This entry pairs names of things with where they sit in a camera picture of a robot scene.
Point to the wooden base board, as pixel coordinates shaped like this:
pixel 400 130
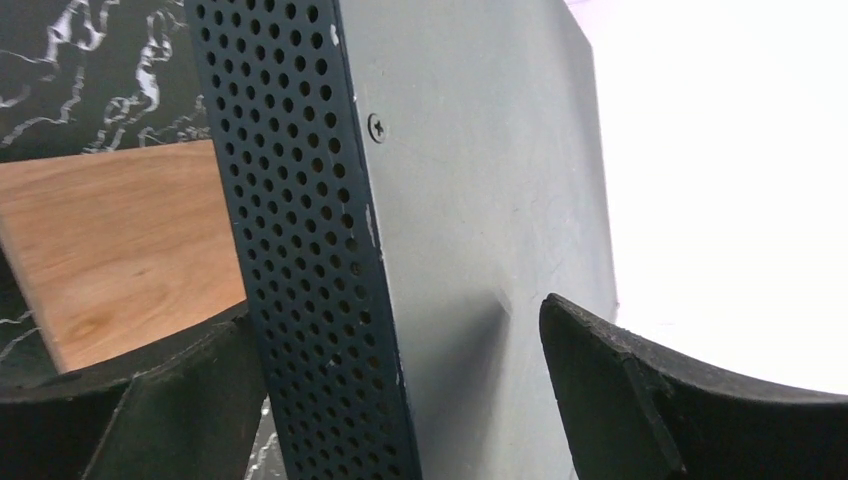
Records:
pixel 114 251

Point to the dark teal network switch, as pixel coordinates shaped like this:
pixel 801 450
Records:
pixel 406 182

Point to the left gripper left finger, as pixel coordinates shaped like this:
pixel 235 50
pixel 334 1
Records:
pixel 186 406

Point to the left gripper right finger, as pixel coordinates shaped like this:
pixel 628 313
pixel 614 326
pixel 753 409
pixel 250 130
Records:
pixel 634 409

